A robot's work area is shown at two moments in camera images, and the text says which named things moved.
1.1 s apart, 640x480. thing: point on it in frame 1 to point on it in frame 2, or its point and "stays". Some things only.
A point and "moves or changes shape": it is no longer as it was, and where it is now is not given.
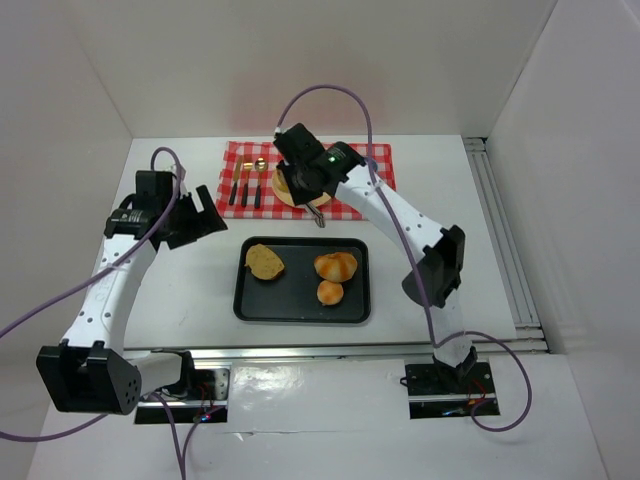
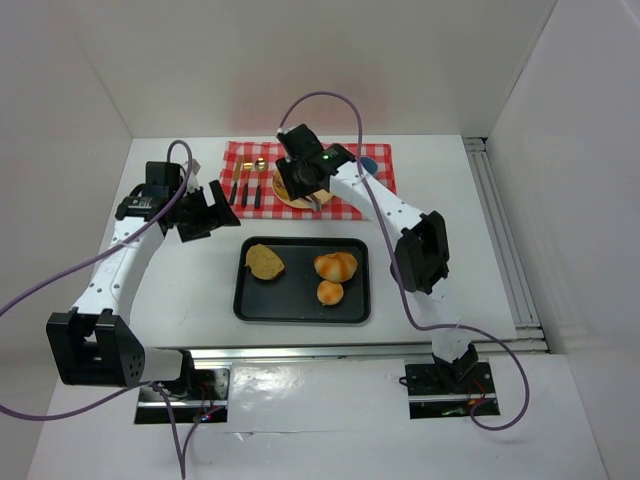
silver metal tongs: (317, 215) moves or changes shape
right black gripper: (310, 198) stays
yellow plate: (282, 191) stays
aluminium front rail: (294, 352) stays
